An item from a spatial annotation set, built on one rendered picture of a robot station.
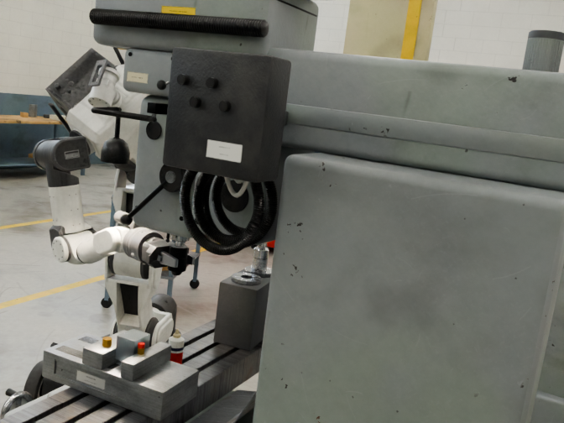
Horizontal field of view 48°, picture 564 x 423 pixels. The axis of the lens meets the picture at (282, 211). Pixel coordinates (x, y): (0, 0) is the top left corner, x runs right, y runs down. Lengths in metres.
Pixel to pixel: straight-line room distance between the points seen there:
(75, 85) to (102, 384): 0.95
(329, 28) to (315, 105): 10.01
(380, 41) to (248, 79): 2.17
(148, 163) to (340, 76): 0.52
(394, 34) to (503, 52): 7.34
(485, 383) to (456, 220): 0.28
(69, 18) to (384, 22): 9.05
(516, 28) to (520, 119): 9.32
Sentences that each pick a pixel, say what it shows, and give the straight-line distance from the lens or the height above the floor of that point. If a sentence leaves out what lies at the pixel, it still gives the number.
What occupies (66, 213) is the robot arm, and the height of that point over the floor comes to 1.24.
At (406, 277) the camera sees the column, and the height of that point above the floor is 1.38.
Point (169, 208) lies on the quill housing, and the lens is 1.50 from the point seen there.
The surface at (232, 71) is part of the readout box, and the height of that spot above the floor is 1.69.
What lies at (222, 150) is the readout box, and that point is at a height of 1.56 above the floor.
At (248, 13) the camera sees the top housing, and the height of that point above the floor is 1.82.
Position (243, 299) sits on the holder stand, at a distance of 1.84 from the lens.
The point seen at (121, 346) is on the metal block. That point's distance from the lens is 1.56.
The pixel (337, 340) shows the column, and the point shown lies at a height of 1.23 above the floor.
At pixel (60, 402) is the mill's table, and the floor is 0.93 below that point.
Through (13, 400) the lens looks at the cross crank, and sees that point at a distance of 2.14.
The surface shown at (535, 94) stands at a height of 1.72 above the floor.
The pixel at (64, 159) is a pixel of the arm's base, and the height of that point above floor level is 1.41.
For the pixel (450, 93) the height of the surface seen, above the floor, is 1.70.
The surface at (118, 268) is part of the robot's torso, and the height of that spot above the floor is 0.98.
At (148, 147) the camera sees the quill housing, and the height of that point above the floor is 1.51.
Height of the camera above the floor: 1.66
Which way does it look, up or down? 10 degrees down
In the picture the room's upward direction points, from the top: 7 degrees clockwise
